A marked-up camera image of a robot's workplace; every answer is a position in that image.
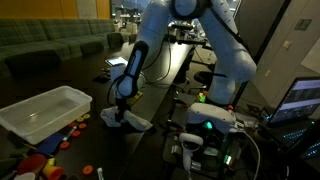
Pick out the white marker pen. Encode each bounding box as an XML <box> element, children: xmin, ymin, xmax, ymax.
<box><xmin>97</xmin><ymin>167</ymin><xmax>104</xmax><ymax>180</ymax></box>

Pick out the orange disc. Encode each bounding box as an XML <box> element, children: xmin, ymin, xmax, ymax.
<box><xmin>82</xmin><ymin>165</ymin><xmax>93</xmax><ymax>175</ymax></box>

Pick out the white VR controller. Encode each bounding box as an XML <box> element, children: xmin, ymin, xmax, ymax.
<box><xmin>179</xmin><ymin>133</ymin><xmax>203</xmax><ymax>171</ymax></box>

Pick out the blue cloth pouch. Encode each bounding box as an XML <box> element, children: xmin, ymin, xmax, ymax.
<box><xmin>36</xmin><ymin>133</ymin><xmax>64</xmax><ymax>156</ymax></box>

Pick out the green plaid sofa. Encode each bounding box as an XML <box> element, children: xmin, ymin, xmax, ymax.
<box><xmin>0</xmin><ymin>19</ymin><xmax>130</xmax><ymax>77</ymax></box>

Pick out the red cup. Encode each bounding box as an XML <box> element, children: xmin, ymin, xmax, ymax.
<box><xmin>17</xmin><ymin>154</ymin><xmax>47</xmax><ymax>175</ymax></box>

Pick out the white terry cloth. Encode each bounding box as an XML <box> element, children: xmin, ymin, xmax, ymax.
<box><xmin>100</xmin><ymin>106</ymin><xmax>153</xmax><ymax>131</ymax></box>

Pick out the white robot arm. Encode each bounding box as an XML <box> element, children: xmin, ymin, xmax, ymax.
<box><xmin>115</xmin><ymin>0</ymin><xmax>257</xmax><ymax>121</ymax></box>

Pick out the white plastic storage bin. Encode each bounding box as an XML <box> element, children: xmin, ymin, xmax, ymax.
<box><xmin>0</xmin><ymin>86</ymin><xmax>92</xmax><ymax>145</ymax></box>

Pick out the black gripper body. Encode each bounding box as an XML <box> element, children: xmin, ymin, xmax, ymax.
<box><xmin>115</xmin><ymin>98</ymin><xmax>129</xmax><ymax>122</ymax></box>

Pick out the yellow cup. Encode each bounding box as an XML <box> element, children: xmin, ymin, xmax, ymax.
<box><xmin>42</xmin><ymin>165</ymin><xmax>64</xmax><ymax>180</ymax></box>

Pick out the tablet with lit screen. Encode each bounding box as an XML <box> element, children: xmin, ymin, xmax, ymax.
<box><xmin>105</xmin><ymin>56</ymin><xmax>128</xmax><ymax>66</ymax></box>

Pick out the open laptop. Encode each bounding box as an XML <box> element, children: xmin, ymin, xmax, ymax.
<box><xmin>267</xmin><ymin>77</ymin><xmax>320</xmax><ymax>159</ymax></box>

